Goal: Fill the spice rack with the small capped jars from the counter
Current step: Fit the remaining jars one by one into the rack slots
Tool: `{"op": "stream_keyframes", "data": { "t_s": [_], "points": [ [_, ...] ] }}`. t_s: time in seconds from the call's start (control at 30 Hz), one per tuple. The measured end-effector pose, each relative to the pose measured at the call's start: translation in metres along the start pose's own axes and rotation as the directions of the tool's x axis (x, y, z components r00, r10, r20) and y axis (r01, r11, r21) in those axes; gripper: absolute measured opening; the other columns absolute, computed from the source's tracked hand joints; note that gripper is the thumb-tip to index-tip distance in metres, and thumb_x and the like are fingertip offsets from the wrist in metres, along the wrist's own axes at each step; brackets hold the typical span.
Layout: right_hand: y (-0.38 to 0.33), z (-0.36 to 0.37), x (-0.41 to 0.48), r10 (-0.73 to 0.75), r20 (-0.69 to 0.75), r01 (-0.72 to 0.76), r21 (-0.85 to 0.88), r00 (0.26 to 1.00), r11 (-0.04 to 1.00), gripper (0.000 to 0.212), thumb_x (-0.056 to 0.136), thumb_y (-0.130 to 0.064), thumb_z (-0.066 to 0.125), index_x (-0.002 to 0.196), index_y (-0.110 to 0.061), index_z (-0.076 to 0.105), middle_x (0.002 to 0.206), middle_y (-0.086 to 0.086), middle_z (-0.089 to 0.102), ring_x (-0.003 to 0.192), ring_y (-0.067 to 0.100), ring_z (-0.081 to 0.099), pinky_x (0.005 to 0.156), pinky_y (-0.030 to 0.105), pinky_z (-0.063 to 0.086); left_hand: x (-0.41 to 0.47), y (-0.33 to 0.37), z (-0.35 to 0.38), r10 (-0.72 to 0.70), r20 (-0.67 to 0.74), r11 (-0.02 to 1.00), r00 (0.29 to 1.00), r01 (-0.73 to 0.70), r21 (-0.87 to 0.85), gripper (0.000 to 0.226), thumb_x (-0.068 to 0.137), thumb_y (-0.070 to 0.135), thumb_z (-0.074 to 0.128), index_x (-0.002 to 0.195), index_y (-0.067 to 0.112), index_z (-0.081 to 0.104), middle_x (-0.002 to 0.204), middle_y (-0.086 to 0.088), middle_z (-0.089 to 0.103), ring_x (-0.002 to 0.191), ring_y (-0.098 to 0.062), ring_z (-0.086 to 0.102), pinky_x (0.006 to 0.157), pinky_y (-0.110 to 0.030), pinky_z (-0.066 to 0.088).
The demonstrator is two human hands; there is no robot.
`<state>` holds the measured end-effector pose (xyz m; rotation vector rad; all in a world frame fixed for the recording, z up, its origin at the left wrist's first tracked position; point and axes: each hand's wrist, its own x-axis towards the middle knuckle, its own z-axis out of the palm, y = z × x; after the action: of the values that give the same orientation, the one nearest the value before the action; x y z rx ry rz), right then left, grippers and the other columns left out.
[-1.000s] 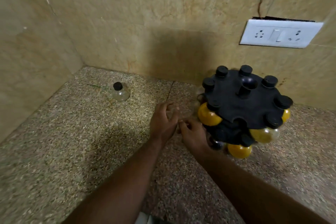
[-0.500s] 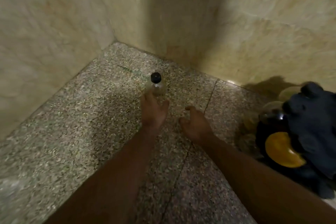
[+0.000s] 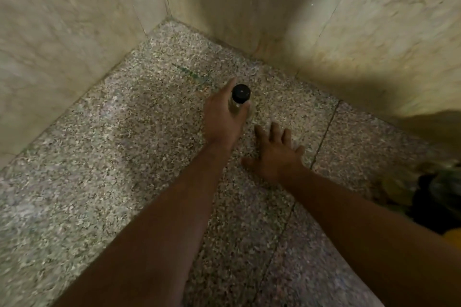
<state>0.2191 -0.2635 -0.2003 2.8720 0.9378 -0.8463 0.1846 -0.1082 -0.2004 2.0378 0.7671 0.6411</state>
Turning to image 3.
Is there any person's right hand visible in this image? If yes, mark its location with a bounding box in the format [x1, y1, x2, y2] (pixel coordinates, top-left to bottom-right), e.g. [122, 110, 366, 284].
[241, 121, 306, 184]

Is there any person's left hand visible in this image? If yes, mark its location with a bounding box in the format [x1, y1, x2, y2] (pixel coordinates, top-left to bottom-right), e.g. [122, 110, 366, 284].
[203, 77, 251, 150]

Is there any clear bottle with black cap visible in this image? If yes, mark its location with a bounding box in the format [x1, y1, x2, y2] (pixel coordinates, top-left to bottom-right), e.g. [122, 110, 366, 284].
[228, 84, 253, 119]

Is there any person's right forearm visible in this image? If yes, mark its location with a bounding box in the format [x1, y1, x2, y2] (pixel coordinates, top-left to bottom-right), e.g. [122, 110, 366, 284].
[279, 166, 461, 307]

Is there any person's left forearm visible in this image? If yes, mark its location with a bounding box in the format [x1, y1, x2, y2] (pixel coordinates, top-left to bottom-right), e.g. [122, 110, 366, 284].
[50, 142, 233, 307]

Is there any dark patterned cloth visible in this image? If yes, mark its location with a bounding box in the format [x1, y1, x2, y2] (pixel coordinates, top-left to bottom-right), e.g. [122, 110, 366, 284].
[373, 161, 461, 235]

